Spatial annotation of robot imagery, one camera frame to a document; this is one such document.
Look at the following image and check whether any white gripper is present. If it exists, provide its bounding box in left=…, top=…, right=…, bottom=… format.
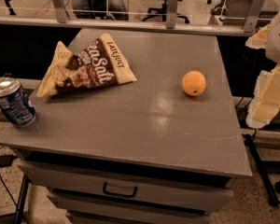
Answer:
left=245, top=11, right=280, bottom=129

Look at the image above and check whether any orange fruit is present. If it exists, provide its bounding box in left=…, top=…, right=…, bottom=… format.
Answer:
left=182, top=71, right=206, bottom=96

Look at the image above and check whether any brown sea salt chip bag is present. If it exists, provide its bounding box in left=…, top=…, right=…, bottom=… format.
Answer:
left=36, top=34, right=137, bottom=98

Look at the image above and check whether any black chair base right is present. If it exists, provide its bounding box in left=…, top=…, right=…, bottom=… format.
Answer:
left=206, top=0, right=228, bottom=16

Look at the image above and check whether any grey metal railing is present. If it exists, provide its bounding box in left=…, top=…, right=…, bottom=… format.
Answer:
left=0, top=0, right=268, bottom=36

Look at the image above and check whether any black tripod leg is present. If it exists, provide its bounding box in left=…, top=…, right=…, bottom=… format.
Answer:
left=244, top=134, right=280, bottom=207

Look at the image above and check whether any blue soda can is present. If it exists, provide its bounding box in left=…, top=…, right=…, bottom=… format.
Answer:
left=0, top=77, right=35, bottom=126

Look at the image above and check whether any black power adapter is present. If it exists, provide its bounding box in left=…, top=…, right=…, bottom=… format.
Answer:
left=0, top=155, right=14, bottom=168

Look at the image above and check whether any black drawer handle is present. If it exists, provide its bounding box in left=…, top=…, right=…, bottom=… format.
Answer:
left=103, top=182, right=138, bottom=199

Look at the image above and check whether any black floor cable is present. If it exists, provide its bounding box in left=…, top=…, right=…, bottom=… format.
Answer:
left=0, top=137, right=31, bottom=224

